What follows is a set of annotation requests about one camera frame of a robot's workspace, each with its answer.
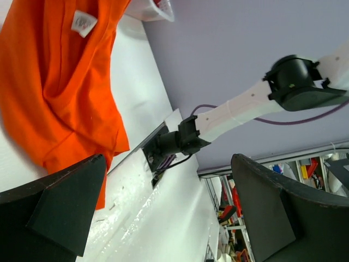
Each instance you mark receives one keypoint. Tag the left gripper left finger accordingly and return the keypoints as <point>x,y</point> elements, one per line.
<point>49,219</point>

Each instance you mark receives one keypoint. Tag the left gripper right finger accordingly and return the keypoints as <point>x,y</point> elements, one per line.
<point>289,213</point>

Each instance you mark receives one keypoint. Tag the orange t-shirt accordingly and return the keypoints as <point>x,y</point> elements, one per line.
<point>56,98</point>

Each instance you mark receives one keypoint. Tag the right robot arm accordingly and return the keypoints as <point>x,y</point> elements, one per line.
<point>292,84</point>

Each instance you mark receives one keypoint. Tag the white plastic laundry basket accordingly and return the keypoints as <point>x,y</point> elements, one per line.
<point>149,10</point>

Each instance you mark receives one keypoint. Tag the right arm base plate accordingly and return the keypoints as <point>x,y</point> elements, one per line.
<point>161,161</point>

